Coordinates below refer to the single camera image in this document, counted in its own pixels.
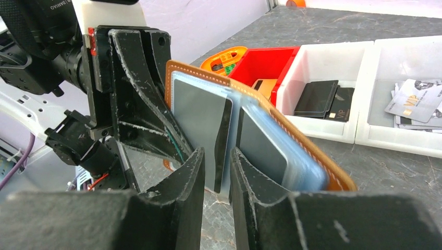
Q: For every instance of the brown leather card holder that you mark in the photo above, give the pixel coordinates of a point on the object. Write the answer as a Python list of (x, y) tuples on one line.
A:
[(308, 167)]

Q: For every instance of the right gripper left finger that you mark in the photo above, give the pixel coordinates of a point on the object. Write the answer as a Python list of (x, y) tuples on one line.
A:
[(166, 216)]

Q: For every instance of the gold card in red bin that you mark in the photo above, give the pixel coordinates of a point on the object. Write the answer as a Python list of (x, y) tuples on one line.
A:
[(266, 87)]

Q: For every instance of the green toy brick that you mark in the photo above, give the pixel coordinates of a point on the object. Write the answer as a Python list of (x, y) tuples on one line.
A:
[(229, 68)]

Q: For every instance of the white divided plastic bin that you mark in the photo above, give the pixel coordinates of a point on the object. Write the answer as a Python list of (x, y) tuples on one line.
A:
[(372, 68)]

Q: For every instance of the orange tape roll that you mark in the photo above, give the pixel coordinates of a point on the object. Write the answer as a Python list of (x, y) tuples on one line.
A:
[(296, 3)]

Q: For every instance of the red plastic bin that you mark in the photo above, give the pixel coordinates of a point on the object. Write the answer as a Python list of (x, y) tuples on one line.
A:
[(265, 63)]

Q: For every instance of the blue perforated metal box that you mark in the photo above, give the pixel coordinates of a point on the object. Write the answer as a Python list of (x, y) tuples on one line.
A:
[(7, 162)]

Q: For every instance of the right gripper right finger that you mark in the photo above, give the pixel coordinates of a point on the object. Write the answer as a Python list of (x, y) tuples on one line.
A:
[(268, 216)]

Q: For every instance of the black wallet in bin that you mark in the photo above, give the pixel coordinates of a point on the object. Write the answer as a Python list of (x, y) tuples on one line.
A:
[(325, 100)]

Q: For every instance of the black card in holder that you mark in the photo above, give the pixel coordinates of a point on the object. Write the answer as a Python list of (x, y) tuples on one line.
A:
[(204, 112), (259, 149)]

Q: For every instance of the orange letter e toy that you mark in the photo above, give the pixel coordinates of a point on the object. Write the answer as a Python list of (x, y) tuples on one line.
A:
[(217, 62)]

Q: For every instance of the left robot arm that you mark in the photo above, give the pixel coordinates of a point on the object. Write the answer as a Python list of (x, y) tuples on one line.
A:
[(42, 57)]

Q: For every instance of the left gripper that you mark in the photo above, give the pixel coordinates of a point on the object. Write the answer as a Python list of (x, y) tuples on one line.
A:
[(126, 90)]

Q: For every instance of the plastic packet in white bin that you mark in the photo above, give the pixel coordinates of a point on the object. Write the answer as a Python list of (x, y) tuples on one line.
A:
[(416, 105)]

